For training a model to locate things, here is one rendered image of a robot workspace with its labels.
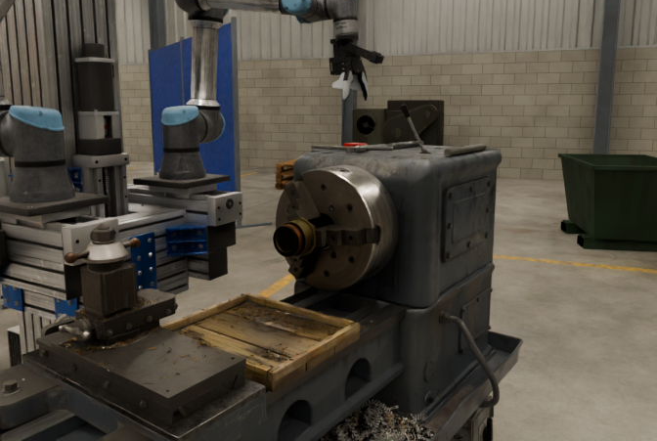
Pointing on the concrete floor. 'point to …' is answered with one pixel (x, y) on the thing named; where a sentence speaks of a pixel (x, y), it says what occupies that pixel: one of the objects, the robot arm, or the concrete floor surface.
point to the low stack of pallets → (284, 173)
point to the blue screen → (177, 86)
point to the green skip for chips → (611, 200)
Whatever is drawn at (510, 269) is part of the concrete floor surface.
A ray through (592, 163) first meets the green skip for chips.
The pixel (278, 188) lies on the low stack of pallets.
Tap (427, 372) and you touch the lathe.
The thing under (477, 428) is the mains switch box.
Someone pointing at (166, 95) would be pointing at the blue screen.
